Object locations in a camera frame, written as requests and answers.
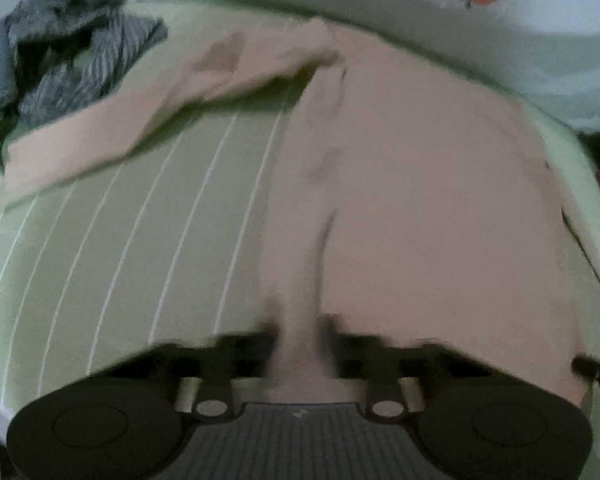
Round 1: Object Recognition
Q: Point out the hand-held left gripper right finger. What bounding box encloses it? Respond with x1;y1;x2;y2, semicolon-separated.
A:
320;314;463;422

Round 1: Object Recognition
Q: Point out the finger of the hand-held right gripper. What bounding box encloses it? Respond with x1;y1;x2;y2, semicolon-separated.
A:
571;354;600;387

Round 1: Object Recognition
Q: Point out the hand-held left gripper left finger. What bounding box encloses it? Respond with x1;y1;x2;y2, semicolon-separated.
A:
147;321;285;422

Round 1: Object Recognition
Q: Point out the pink long-sleeved garment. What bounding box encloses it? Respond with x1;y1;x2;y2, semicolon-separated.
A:
2;16;588;408

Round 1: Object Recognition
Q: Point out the green checked bed sheet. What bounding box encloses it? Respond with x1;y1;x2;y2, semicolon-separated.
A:
0;0;600;456

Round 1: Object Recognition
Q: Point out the pale carrot-print quilt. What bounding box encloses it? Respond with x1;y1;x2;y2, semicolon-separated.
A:
30;0;600;136

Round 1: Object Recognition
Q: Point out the grey striped garment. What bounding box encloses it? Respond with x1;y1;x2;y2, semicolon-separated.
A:
0;0;170;171

